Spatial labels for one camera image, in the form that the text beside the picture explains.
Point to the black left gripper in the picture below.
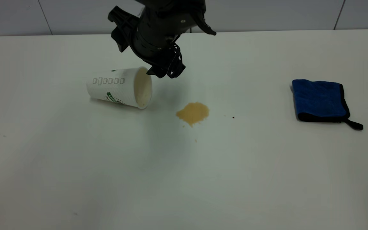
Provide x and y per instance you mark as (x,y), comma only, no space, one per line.
(158,32)

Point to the white paper coffee cup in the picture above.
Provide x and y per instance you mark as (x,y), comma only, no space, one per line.
(113,88)

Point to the blue microfiber cloth black trim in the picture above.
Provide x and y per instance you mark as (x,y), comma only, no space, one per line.
(319,99)

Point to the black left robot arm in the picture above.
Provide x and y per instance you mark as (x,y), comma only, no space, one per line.
(171,4)

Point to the tan coffee spill puddle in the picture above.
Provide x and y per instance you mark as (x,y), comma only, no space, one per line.
(193,113)

